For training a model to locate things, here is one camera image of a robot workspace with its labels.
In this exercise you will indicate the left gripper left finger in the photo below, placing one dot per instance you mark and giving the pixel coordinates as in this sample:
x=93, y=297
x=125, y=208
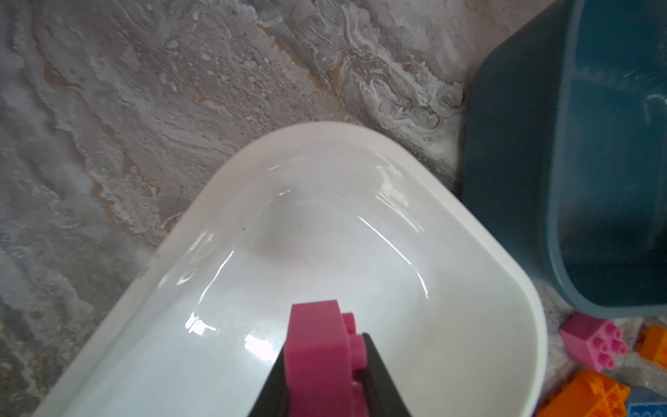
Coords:
x=273, y=400

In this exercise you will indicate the blue lego brick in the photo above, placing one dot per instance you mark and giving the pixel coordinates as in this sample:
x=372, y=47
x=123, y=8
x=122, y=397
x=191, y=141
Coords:
x=643, y=402

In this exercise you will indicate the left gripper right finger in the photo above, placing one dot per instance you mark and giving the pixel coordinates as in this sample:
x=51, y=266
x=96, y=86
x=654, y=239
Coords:
x=381, y=395

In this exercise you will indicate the pink lego cube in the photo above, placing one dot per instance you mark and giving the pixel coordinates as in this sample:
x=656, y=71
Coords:
x=593, y=342

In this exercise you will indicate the pink lego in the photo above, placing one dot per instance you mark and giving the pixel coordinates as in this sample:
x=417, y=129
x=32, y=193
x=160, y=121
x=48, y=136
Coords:
x=323, y=356

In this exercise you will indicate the teal plastic bin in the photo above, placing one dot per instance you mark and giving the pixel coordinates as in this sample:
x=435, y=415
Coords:
x=565, y=155

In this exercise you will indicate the white bin left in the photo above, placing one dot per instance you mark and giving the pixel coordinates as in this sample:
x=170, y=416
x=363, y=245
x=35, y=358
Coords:
x=314, y=212

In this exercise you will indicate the long orange lego stack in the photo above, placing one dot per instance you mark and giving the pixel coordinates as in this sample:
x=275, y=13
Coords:
x=587, y=394

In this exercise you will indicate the orange lego brick top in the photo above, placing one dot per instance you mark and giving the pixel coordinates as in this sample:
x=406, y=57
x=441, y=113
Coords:
x=651, y=345

